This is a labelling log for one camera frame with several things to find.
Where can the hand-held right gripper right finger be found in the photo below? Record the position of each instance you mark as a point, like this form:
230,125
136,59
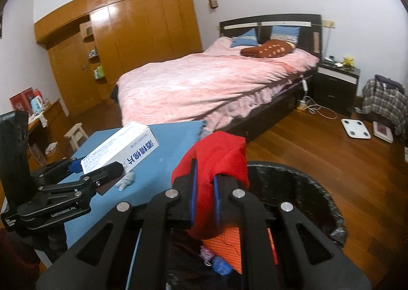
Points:
216,196

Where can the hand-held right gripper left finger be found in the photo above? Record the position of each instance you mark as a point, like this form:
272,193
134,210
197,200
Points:
193,200

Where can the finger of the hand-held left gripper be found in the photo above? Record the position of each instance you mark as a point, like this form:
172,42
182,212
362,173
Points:
75,165
105,173

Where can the white cardboard box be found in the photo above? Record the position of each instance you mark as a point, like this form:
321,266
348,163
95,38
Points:
127,146

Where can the red cloth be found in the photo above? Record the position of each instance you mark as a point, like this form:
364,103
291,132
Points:
220,156

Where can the orange foam net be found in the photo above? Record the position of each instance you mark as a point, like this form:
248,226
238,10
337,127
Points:
223,245

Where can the pink face mask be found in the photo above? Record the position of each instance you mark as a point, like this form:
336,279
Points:
207,251

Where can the blue plastic bag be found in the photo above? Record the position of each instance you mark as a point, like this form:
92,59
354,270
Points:
221,264

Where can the trash bin with black bag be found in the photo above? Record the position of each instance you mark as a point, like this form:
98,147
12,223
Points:
302,194

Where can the white crumpled tissue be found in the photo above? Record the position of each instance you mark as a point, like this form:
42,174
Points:
126,181

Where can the white cloth bundle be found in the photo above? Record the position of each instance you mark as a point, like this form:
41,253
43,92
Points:
51,148

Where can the small wooden stool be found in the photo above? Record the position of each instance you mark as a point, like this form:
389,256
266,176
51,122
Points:
76,135

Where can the wooden side cabinet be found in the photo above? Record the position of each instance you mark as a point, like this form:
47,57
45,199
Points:
47,124

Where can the white hanging towel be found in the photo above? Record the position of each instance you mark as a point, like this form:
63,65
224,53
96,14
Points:
43,120

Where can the blue electric kettle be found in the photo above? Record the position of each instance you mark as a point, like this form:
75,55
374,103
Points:
37,102

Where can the grey quilted cloth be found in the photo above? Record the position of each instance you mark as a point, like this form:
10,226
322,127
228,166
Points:
204,131

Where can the black garment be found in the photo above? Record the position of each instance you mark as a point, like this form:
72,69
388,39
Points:
114,94

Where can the green bottles on shelf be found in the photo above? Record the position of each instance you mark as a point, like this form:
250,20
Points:
99,71

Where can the pink blanket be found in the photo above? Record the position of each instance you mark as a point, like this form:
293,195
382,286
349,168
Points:
207,86

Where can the yellow power strip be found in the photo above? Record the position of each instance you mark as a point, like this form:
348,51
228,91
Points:
301,105

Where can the white bed controller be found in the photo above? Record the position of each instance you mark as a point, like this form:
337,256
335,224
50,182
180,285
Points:
305,85

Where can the wooden wardrobe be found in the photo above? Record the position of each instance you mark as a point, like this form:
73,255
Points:
143,28

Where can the white bathroom scale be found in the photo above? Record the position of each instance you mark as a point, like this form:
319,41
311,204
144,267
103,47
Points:
356,128

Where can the brown dotted pillow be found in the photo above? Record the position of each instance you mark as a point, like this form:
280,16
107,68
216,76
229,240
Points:
267,48

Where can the blue pillow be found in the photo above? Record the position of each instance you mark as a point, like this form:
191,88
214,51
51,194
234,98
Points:
285,33
245,38

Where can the dark nightstand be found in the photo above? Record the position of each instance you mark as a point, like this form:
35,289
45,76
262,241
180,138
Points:
334,86

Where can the white scale with dark centre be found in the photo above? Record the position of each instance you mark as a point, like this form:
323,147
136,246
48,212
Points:
382,130

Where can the dark wooden bed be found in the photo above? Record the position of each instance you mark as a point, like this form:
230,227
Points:
306,39

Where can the yellow plush toy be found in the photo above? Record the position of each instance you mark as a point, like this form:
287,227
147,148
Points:
348,61

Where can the plaid shirt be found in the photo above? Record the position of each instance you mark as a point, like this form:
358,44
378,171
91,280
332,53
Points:
382,105

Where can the dark hoodie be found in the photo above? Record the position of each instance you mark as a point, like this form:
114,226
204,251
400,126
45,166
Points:
387,81

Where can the red picture frame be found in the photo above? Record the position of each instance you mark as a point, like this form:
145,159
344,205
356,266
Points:
19,102

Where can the small wall lamp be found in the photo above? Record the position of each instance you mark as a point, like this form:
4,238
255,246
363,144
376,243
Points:
213,2

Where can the wall socket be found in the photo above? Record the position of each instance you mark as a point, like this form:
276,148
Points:
328,23

